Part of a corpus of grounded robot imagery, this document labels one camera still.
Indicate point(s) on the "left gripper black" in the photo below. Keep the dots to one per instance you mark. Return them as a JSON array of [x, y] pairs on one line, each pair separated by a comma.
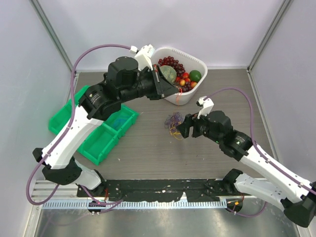
[[163, 87]]

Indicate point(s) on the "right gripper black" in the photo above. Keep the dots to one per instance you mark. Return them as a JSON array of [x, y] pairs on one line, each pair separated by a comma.
[[189, 121]]

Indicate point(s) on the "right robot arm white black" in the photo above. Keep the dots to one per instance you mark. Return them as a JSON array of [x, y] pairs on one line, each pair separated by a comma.
[[291, 193]]

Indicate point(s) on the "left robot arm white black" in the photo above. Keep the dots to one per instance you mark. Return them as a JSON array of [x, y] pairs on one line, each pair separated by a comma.
[[59, 165]]

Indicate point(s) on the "green round melon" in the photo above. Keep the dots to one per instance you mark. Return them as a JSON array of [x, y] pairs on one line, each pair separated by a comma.
[[169, 73]]

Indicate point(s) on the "cherry cluster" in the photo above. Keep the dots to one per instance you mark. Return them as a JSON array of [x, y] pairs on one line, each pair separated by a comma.
[[184, 84]]

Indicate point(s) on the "red grape bunch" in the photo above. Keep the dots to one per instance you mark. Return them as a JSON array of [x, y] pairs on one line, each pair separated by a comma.
[[174, 63]]

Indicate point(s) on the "green lime fruit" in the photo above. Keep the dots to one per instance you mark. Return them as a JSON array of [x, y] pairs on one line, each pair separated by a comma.
[[195, 75]]

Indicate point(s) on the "white plastic basket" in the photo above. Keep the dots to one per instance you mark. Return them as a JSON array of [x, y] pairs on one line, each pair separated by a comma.
[[190, 63]]

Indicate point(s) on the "green compartment tray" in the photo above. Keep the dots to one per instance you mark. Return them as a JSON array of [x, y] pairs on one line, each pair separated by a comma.
[[103, 139]]

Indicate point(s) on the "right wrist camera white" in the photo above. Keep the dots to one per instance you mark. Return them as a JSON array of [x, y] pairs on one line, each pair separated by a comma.
[[205, 104]]

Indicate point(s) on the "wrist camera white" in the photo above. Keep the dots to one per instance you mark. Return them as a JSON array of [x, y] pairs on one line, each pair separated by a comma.
[[143, 56], [205, 104]]

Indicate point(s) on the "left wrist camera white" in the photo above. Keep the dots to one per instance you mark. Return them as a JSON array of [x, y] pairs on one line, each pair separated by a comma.
[[143, 56]]

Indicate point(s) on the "slotted white cable duct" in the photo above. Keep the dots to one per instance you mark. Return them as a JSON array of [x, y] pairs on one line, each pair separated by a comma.
[[87, 204]]

